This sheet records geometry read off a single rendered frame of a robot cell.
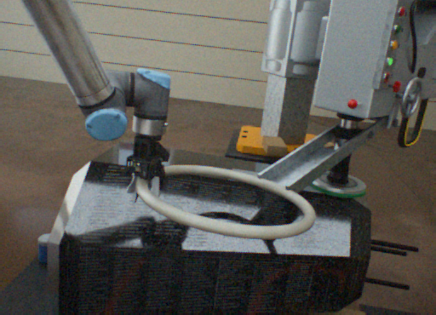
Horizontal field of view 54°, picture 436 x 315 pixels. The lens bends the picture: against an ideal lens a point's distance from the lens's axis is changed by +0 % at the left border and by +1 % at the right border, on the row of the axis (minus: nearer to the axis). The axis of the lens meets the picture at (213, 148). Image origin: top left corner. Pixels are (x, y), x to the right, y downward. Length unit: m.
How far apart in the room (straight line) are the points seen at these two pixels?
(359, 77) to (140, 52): 6.71
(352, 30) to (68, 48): 0.97
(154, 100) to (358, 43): 0.75
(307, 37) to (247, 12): 5.48
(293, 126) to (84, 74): 1.63
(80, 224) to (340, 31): 1.13
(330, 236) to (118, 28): 6.96
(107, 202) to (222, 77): 6.30
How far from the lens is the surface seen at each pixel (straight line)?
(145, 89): 1.09
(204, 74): 7.79
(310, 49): 2.25
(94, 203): 1.62
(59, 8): 0.87
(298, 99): 2.35
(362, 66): 1.52
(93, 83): 0.92
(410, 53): 1.73
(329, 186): 1.63
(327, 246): 1.55
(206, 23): 7.74
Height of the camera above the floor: 1.37
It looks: 16 degrees down
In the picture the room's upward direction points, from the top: 6 degrees clockwise
